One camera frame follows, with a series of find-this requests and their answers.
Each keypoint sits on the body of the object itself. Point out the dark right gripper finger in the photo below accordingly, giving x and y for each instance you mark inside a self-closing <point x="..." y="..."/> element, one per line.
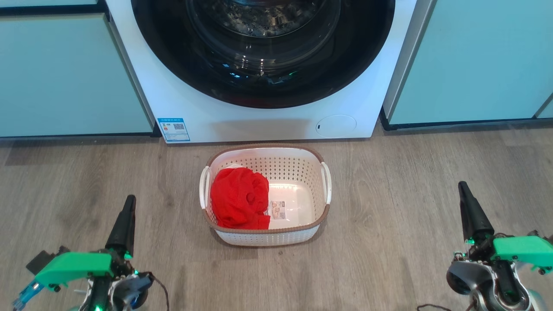
<point x="473" y="216"/>

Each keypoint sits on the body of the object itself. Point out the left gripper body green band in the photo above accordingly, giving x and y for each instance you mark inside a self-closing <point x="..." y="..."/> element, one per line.
<point x="73" y="265"/>

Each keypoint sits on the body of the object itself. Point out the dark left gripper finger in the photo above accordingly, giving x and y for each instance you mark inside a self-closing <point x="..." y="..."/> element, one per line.
<point x="123" y="229"/>

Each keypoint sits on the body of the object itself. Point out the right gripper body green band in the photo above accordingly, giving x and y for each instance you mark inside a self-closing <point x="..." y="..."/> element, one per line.
<point x="522" y="250"/>

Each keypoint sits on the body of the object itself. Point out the red cloth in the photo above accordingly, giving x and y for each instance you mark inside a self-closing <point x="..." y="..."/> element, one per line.
<point x="237" y="198"/>

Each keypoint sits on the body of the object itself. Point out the washing machine glass door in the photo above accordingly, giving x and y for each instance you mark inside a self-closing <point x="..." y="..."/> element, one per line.
<point x="164" y="56"/>

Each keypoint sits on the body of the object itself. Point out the tall teal cabinet door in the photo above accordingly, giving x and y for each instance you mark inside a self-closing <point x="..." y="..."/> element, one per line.
<point x="65" y="77"/>
<point x="475" y="65"/>
<point x="547" y="108"/>

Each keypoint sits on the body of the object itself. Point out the white front-load washing machine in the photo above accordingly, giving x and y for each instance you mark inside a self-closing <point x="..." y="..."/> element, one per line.
<point x="259" y="125"/>

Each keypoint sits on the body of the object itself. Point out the blue energy label sticker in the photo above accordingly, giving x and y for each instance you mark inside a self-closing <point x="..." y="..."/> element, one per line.
<point x="173" y="129"/>

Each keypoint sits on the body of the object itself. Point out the white perforated laundry basket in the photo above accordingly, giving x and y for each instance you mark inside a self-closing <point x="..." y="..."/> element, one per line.
<point x="268" y="235"/>

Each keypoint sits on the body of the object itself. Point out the paper product label sticker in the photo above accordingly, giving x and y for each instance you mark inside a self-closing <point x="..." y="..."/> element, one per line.
<point x="277" y="210"/>

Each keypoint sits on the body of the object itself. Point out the round white drain filter cover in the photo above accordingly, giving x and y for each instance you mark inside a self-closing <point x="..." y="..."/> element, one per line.
<point x="336" y="126"/>

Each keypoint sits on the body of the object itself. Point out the grey cabinet side panel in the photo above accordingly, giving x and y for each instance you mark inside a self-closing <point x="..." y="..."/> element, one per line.
<point x="406" y="65"/>

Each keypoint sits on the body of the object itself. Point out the short teal drawer front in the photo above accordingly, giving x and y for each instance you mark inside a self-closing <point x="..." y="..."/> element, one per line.
<point x="43" y="2"/>

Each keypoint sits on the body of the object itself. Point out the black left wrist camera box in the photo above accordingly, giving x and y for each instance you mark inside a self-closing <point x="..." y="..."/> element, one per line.
<point x="43" y="261"/>

